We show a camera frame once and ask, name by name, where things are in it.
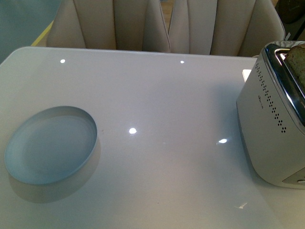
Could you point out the silver two-slot toaster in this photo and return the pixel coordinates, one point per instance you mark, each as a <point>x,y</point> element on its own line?
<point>271,115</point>

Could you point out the beige chair left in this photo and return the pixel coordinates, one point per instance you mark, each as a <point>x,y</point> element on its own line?
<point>132,25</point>

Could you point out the brown bread slice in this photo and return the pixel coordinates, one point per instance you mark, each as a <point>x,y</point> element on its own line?
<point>295,59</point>

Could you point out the beige chair right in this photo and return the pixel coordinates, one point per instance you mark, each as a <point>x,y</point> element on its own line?
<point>224,27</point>

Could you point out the white round plate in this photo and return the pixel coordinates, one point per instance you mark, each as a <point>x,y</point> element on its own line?
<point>51,146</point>

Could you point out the dark grey washing machine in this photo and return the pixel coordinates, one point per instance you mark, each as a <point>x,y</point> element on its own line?
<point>292,15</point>

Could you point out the beige chair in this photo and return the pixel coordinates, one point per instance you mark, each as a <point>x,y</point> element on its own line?
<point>224,27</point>
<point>132,25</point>

